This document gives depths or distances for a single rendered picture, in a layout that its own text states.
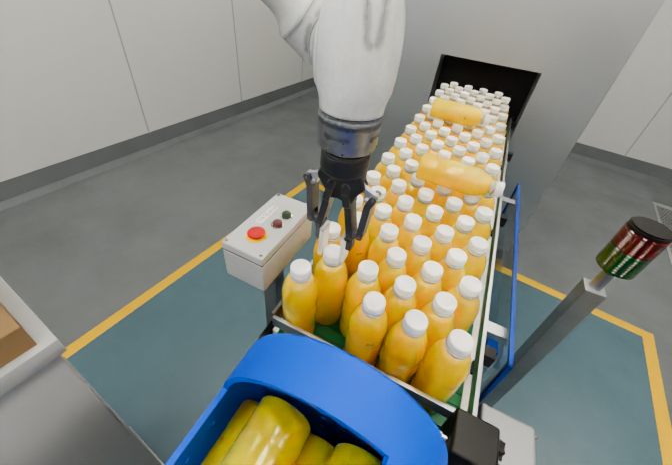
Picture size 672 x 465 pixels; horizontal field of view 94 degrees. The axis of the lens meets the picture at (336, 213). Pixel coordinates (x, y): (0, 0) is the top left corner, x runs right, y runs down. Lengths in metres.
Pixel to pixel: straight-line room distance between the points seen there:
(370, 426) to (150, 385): 1.53
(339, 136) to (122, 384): 1.63
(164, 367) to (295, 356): 1.48
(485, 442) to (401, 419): 0.29
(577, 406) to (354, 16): 1.99
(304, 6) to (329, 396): 0.48
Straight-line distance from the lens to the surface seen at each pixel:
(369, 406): 0.36
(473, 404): 0.69
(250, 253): 0.64
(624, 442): 2.17
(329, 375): 0.36
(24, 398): 0.85
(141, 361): 1.88
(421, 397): 0.66
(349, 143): 0.43
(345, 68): 0.39
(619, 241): 0.74
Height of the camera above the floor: 1.56
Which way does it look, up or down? 39 degrees down
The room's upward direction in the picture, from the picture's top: 7 degrees clockwise
